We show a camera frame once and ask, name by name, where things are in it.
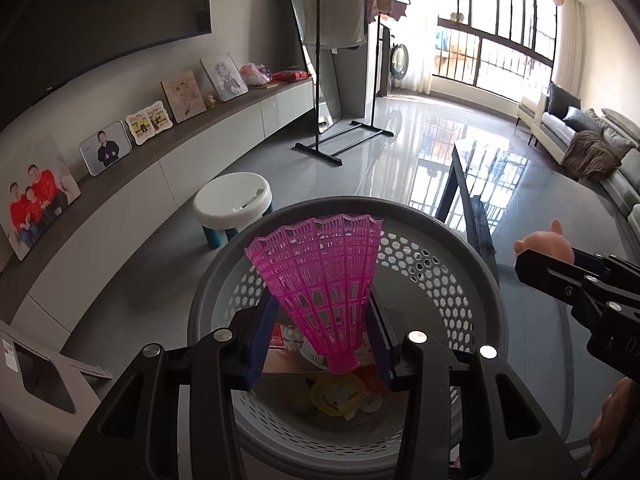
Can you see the framed portrait photo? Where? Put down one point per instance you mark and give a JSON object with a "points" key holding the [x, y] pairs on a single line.
{"points": [[105, 147]]}

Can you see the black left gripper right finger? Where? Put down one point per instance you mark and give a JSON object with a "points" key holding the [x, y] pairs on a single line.
{"points": [[381, 327]]}

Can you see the brown blanket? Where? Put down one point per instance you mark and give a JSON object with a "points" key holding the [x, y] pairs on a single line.
{"points": [[589, 157]]}

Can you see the grey white box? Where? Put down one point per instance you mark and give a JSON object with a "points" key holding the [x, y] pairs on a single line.
{"points": [[46, 398]]}

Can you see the grey hanging towel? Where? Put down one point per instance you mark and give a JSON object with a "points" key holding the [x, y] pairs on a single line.
{"points": [[341, 23]]}

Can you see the long white TV cabinet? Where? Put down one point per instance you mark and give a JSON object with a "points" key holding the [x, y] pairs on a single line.
{"points": [[46, 294]]}

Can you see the pink picture canvas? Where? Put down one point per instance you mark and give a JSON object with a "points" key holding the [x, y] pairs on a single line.
{"points": [[184, 96]]}

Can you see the scalloped white photo frame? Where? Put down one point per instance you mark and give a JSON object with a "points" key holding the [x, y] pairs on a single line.
{"points": [[149, 122]]}

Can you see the person's right hand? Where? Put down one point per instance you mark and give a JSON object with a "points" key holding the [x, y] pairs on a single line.
{"points": [[605, 430]]}

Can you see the washing machine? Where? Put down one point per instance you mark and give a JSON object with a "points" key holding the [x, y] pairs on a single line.
{"points": [[394, 62]]}

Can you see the black wall television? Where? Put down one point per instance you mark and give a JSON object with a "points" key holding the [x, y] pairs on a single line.
{"points": [[47, 43]]}

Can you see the white round stool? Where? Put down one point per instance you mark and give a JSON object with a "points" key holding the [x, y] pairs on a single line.
{"points": [[229, 203]]}

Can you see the grey sofa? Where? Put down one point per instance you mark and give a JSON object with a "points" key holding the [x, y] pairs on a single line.
{"points": [[619, 132]]}

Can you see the child photo canvas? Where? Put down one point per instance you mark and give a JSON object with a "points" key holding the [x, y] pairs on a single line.
{"points": [[224, 76]]}

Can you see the grey perforated trash basket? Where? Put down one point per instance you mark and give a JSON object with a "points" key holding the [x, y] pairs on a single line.
{"points": [[434, 279]]}

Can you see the red plastic bag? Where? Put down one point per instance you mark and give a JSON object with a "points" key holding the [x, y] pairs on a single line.
{"points": [[372, 381]]}

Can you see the dark grey cushion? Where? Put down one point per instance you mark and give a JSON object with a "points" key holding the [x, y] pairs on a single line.
{"points": [[560, 101]]}

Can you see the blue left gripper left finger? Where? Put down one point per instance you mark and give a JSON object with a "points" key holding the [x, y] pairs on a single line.
{"points": [[263, 321]]}

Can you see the family photo red shirts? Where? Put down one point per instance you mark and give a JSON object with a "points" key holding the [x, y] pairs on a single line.
{"points": [[36, 188]]}

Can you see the black clothes drying rack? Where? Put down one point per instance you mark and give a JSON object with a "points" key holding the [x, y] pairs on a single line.
{"points": [[358, 74]]}

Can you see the leaning mirror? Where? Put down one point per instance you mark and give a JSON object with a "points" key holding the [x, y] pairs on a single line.
{"points": [[319, 62]]}

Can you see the red package on cabinet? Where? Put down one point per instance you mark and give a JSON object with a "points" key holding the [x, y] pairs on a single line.
{"points": [[290, 76]]}

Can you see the pink plastic shuttlecock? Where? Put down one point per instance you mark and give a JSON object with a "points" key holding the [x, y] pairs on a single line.
{"points": [[321, 271]]}

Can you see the orange pig toy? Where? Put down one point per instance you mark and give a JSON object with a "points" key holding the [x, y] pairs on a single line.
{"points": [[551, 243]]}

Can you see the pink plastic bag bundle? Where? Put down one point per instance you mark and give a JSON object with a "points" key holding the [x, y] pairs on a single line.
{"points": [[255, 75]]}

